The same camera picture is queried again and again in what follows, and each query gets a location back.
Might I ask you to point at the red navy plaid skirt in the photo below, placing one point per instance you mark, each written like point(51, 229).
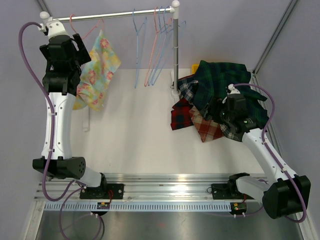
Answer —
point(180, 117)

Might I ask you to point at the dark green plaid skirt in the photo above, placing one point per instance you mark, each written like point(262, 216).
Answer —
point(213, 80)

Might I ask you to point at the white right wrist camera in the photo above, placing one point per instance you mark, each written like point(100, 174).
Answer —
point(231, 89)

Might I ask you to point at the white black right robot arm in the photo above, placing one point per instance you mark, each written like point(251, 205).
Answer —
point(285, 192)

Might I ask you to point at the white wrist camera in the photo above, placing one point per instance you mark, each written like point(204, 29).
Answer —
point(231, 89)
point(53, 29)

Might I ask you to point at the yellow plastic bin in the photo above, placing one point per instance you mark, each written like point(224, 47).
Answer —
point(194, 68)

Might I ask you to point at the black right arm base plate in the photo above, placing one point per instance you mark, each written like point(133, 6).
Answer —
point(221, 191)

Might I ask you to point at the white metal clothes rack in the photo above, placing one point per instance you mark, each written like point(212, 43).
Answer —
point(173, 9)

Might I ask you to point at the slotted white cable duct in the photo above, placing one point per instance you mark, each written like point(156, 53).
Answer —
point(119, 206)

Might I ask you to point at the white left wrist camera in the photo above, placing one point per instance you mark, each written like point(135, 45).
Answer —
point(53, 29)

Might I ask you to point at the navy white plaid skirt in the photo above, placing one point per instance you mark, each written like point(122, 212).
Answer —
point(188, 87)

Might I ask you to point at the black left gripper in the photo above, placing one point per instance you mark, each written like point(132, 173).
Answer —
point(81, 54)

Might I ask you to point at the rust beige plaid skirt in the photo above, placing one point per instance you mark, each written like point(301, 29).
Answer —
point(208, 130)

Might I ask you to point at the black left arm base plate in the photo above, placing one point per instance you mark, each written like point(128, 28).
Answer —
point(114, 191)

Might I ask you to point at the pastel floral skirt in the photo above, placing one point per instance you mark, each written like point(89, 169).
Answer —
point(96, 75)

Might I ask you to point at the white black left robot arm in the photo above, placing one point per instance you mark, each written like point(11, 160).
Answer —
point(65, 55)

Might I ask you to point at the aluminium rail frame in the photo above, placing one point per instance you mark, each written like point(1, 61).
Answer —
point(131, 141)

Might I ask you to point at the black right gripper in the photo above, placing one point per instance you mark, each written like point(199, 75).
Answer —
point(216, 103)

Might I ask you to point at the blue hanger of green skirt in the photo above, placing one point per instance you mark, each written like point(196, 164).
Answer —
point(140, 32)

